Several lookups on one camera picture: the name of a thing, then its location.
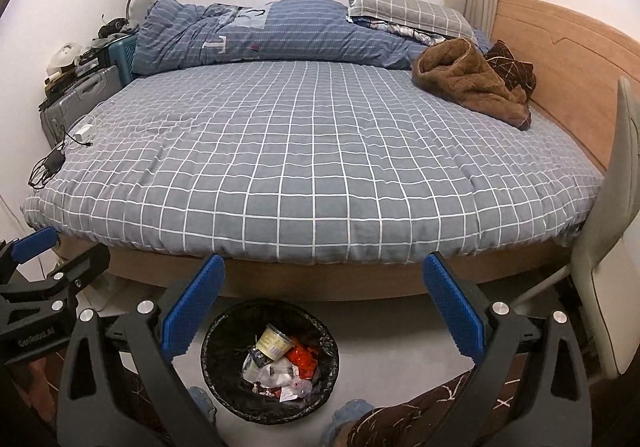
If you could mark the black bag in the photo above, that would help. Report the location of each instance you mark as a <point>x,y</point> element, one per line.
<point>112,26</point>

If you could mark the white charger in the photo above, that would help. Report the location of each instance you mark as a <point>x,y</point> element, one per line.
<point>82,131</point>

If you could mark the black-lined trash bin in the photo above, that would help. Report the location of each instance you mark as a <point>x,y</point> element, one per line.
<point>225,392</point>

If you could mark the blue slipper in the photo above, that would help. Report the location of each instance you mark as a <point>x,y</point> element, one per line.
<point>202,402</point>
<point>350,414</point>

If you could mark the dark patterned cloth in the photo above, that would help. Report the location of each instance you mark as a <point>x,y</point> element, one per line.
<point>410,33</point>

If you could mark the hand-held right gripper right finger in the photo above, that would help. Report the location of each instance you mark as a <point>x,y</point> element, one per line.
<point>452,307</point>

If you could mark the brown diamond pattern cloth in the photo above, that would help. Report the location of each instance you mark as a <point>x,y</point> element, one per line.
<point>510,67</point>

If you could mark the yellow lidded cup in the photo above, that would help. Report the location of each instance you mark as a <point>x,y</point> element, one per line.
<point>275,342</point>

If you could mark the white paper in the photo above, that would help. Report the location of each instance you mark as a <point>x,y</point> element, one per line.
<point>255,369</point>

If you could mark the red plastic bag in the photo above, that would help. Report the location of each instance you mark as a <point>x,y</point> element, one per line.
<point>302,357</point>

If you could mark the blue striped quilt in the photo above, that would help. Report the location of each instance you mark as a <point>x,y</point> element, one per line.
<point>310,32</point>

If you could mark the grey checked pillow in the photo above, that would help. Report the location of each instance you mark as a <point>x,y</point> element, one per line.
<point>410,9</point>

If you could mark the brown fleece garment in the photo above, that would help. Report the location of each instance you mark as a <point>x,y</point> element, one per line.
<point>470,82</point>

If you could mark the black power adapter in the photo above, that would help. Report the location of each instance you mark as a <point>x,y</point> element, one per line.
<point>54,161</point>

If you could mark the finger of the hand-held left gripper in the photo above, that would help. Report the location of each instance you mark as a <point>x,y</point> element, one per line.
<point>82,269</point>
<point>35,244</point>

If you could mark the cream chair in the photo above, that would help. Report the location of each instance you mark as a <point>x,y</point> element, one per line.
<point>620,227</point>

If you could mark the grey suitcase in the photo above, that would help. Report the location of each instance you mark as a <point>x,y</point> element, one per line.
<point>85,92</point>

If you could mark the grey checked bed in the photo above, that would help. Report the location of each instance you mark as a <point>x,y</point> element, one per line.
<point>325,152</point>

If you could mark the wooden headboard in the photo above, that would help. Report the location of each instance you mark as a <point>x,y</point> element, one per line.
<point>565,52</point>

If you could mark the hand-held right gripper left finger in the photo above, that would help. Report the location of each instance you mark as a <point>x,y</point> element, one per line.
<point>192,302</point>

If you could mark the white round object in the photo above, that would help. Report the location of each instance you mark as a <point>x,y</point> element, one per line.
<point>65,54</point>

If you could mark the teal suitcase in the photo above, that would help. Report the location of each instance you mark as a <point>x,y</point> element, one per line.
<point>122,57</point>

